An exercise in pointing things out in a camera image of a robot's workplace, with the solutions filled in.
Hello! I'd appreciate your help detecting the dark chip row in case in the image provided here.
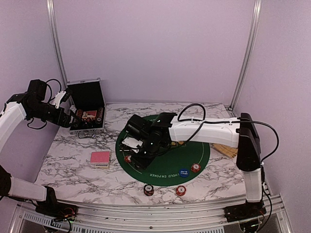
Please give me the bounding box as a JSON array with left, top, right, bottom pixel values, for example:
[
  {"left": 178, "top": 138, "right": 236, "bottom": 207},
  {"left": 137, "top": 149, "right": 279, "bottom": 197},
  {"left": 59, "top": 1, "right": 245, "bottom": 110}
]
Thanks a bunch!
[{"left": 95, "top": 107, "right": 104, "bottom": 124}]

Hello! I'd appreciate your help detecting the red chip stack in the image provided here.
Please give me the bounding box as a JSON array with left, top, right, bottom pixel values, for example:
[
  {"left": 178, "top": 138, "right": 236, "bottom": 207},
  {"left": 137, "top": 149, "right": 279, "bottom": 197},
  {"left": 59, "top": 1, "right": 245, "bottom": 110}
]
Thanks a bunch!
[
  {"left": 191, "top": 163, "right": 201, "bottom": 173},
  {"left": 124, "top": 155, "right": 132, "bottom": 163},
  {"left": 175, "top": 185, "right": 187, "bottom": 197}
]

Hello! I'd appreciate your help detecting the aluminium frame post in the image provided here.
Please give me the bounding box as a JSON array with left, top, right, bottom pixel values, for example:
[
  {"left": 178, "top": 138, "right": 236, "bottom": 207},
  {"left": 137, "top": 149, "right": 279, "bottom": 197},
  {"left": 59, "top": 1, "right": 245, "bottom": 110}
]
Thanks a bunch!
[
  {"left": 228, "top": 0, "right": 262, "bottom": 111},
  {"left": 46, "top": 0, "right": 68, "bottom": 88}
]

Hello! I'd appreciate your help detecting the front aluminium rail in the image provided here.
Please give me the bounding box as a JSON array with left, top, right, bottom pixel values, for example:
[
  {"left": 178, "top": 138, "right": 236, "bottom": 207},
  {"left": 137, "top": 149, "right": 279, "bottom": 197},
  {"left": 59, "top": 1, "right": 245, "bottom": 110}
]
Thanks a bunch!
[{"left": 9, "top": 194, "right": 292, "bottom": 233}]

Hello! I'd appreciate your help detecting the red backed card deck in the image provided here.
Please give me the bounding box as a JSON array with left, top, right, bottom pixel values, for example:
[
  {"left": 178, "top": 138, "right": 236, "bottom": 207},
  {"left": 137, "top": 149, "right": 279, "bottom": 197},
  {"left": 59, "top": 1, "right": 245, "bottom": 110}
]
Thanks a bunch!
[{"left": 90, "top": 151, "right": 110, "bottom": 165}]

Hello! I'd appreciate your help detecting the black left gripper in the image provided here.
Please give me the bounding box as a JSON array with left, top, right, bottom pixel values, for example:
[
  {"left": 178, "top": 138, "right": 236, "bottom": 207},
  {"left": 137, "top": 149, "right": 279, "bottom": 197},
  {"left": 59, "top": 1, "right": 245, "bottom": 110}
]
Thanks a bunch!
[{"left": 28, "top": 102, "right": 80, "bottom": 128}]

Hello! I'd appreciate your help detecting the dark chip stack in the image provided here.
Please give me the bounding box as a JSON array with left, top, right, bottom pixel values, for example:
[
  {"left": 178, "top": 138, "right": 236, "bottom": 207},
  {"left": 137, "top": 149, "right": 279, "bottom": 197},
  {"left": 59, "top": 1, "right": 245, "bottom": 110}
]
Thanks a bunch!
[{"left": 143, "top": 184, "right": 154, "bottom": 196}]

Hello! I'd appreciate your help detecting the round green poker mat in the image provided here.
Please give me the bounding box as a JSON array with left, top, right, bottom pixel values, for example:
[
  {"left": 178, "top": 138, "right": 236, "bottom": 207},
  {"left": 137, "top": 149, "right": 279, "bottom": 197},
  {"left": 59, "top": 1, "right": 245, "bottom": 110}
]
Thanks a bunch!
[{"left": 116, "top": 113, "right": 210, "bottom": 186}]

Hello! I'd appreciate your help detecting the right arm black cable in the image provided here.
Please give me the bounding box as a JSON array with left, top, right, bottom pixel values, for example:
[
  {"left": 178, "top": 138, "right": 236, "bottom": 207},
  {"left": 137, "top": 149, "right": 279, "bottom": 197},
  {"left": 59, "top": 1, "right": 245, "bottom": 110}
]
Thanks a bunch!
[{"left": 177, "top": 103, "right": 279, "bottom": 166}]

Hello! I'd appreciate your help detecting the red chip stack front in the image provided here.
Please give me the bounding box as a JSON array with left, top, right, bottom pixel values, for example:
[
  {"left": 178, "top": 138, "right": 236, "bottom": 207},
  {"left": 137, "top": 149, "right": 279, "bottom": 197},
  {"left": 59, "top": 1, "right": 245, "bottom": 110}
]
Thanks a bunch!
[{"left": 175, "top": 185, "right": 187, "bottom": 197}]

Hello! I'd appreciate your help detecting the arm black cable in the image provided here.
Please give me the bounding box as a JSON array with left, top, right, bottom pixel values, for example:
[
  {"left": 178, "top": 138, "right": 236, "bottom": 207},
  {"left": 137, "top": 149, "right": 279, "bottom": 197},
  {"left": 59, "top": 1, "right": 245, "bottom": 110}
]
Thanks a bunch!
[
  {"left": 26, "top": 78, "right": 63, "bottom": 131},
  {"left": 177, "top": 103, "right": 279, "bottom": 166}
]

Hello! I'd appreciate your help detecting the boxed card deck in case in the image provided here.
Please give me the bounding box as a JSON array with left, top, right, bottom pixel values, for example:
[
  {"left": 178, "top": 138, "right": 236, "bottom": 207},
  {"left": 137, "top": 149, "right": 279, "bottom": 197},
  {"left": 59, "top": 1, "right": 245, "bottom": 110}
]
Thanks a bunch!
[{"left": 82, "top": 110, "right": 97, "bottom": 122}]

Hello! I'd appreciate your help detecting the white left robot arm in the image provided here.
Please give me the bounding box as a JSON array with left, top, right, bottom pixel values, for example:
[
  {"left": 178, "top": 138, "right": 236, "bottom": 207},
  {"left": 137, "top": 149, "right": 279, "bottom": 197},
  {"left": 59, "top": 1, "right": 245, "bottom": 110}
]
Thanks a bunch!
[{"left": 0, "top": 79, "right": 73, "bottom": 216}]

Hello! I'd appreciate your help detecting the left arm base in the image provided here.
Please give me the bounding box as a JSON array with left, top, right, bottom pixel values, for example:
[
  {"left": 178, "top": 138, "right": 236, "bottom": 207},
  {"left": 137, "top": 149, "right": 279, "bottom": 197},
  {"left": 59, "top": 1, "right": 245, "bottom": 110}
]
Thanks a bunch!
[{"left": 35, "top": 203, "right": 78, "bottom": 220}]

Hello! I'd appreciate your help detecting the right aluminium frame post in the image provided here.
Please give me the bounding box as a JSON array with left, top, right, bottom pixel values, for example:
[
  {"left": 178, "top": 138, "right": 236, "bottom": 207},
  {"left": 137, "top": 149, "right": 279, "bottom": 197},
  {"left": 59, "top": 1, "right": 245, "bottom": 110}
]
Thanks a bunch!
[{"left": 228, "top": 0, "right": 262, "bottom": 111}]

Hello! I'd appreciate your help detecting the woven bamboo tray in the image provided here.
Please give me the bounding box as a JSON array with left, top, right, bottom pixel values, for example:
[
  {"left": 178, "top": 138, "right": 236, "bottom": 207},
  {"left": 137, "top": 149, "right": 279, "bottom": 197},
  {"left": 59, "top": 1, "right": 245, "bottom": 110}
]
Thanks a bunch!
[{"left": 212, "top": 144, "right": 238, "bottom": 159}]

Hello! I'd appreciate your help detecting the blue small blind button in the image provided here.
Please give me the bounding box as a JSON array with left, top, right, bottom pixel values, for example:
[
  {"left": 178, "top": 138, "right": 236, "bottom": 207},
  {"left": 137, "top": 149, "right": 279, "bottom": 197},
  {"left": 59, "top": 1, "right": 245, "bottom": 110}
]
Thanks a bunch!
[{"left": 178, "top": 168, "right": 190, "bottom": 178}]

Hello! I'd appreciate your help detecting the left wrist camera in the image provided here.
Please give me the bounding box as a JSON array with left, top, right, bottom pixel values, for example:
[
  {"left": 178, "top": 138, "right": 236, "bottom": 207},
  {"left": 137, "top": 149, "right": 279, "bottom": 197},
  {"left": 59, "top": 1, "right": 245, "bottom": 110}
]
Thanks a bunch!
[{"left": 51, "top": 88, "right": 72, "bottom": 109}]

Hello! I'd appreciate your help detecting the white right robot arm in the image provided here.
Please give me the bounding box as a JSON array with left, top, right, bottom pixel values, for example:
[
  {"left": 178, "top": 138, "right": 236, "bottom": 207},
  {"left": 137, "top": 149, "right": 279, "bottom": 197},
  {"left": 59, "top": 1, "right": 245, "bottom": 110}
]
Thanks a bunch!
[{"left": 119, "top": 113, "right": 262, "bottom": 217}]

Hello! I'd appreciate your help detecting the aluminium poker case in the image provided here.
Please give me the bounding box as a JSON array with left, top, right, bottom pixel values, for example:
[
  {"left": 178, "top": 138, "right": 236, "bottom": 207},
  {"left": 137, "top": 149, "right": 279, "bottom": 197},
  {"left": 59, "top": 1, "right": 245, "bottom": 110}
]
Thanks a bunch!
[{"left": 67, "top": 78, "right": 106, "bottom": 139}]

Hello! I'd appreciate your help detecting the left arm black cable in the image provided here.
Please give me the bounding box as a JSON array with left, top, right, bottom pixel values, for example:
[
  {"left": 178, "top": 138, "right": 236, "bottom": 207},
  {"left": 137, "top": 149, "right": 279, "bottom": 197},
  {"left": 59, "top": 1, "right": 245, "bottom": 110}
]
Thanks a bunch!
[{"left": 26, "top": 78, "right": 63, "bottom": 131}]

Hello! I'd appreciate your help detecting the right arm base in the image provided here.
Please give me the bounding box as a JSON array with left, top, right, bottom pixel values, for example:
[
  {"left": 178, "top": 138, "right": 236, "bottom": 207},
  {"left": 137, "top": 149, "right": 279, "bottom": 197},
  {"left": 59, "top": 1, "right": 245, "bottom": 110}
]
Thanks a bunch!
[{"left": 224, "top": 204, "right": 267, "bottom": 222}]

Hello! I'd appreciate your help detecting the left aluminium frame post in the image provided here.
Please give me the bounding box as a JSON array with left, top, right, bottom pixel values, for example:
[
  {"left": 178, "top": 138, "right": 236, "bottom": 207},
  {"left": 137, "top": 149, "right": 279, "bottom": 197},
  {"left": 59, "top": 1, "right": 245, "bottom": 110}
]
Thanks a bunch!
[{"left": 46, "top": 0, "right": 68, "bottom": 88}]

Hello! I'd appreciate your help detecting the blue card box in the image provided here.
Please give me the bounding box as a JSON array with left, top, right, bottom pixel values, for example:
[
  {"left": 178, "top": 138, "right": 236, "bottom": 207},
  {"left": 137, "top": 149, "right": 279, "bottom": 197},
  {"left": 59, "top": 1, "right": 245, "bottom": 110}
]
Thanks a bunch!
[{"left": 91, "top": 164, "right": 110, "bottom": 169}]

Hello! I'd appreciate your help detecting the orange chip row in case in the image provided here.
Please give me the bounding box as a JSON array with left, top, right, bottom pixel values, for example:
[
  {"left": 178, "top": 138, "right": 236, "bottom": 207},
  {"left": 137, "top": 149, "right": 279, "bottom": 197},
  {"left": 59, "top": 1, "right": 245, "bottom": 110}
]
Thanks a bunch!
[{"left": 76, "top": 109, "right": 83, "bottom": 120}]

